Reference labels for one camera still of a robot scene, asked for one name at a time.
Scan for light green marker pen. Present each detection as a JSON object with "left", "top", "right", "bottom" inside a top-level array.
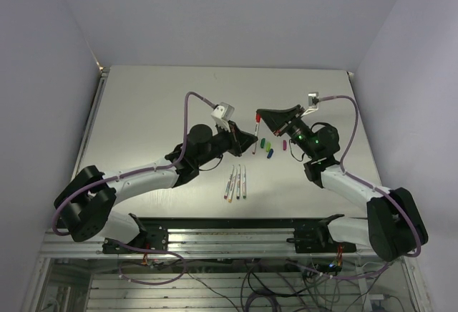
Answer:
[{"left": 228, "top": 167, "right": 238, "bottom": 203}]

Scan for blue marker pen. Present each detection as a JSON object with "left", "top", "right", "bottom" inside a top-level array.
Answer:
[{"left": 236, "top": 165, "right": 241, "bottom": 200}]

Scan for aluminium extrusion frame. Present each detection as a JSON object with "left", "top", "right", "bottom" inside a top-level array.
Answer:
[{"left": 26, "top": 65, "right": 420, "bottom": 311}]

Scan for magenta marker pen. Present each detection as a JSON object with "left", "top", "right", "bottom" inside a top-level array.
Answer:
[{"left": 223, "top": 165, "right": 235, "bottom": 200}]

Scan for loose cables under frame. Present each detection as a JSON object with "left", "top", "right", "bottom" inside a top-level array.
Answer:
[{"left": 117, "top": 249, "right": 380, "bottom": 312}]

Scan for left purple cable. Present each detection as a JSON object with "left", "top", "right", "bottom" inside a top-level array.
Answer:
[{"left": 52, "top": 92, "right": 219, "bottom": 237}]

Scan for red marker pen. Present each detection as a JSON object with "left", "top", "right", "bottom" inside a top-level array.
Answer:
[{"left": 250, "top": 113, "right": 261, "bottom": 156}]

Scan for dark green marker pen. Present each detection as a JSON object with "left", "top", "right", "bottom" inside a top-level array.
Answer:
[{"left": 242, "top": 165, "right": 247, "bottom": 199}]

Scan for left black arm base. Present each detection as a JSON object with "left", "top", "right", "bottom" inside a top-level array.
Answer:
[{"left": 102, "top": 225, "right": 169, "bottom": 255}]

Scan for purple cable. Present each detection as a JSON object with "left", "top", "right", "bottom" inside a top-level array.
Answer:
[
  {"left": 52, "top": 92, "right": 219, "bottom": 237},
  {"left": 318, "top": 94, "right": 423, "bottom": 281}
]

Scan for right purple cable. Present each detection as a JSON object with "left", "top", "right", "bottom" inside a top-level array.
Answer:
[{"left": 318, "top": 94, "right": 423, "bottom": 281}]

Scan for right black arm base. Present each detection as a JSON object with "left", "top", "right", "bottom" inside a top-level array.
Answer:
[{"left": 286, "top": 214, "right": 357, "bottom": 254}]

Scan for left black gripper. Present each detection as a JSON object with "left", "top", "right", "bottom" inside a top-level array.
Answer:
[{"left": 195, "top": 119, "right": 257, "bottom": 166}]

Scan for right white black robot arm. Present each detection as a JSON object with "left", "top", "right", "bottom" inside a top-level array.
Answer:
[{"left": 256, "top": 105, "right": 429, "bottom": 262}]

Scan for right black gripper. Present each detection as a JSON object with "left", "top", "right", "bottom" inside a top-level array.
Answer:
[{"left": 257, "top": 105, "right": 317, "bottom": 159}]

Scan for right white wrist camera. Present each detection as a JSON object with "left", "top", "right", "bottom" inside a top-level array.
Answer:
[{"left": 302, "top": 92, "right": 319, "bottom": 117}]

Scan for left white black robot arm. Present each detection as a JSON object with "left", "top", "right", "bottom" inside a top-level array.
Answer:
[{"left": 54, "top": 122, "right": 258, "bottom": 253}]

